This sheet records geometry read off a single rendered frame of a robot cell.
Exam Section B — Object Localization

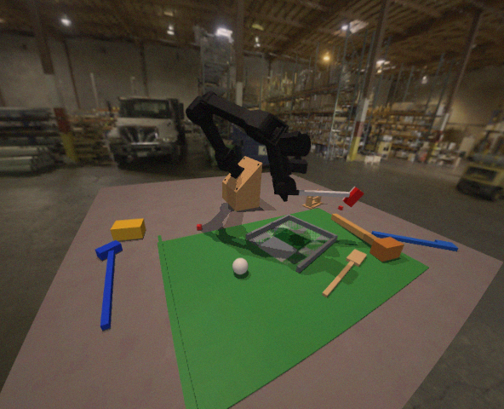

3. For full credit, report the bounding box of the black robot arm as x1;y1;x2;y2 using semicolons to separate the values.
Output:
186;91;311;179

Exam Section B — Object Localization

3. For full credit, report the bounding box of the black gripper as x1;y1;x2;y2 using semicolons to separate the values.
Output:
268;155;297;202

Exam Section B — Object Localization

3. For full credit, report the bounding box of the green putting mat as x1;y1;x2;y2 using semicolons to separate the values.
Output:
163;208;429;409

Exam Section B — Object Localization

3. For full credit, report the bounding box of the white golf ball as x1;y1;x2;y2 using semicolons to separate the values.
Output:
232;258;249;274

